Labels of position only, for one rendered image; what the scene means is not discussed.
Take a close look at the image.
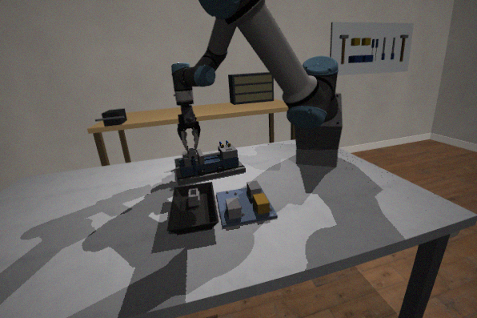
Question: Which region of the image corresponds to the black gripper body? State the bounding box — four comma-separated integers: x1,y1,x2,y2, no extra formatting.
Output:
176,100,194,131

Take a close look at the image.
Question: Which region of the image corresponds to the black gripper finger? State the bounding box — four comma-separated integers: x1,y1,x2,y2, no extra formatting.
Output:
178,124,188,152
192,122,200,150

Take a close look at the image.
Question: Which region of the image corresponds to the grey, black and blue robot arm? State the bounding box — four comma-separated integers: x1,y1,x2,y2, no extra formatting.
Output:
171,0,339,129

